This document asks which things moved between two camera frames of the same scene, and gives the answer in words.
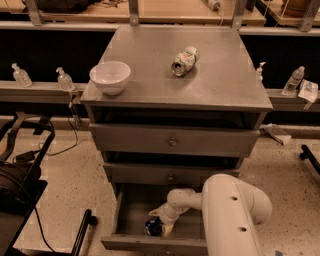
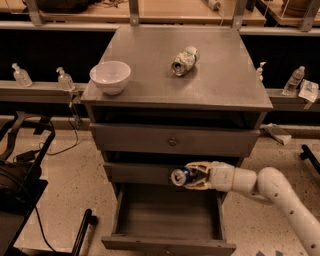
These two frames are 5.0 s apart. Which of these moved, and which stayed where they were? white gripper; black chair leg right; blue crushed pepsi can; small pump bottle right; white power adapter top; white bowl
Moved: white gripper; blue crushed pepsi can
Stayed: white power adapter top; small pump bottle right; black chair leg right; white bowl
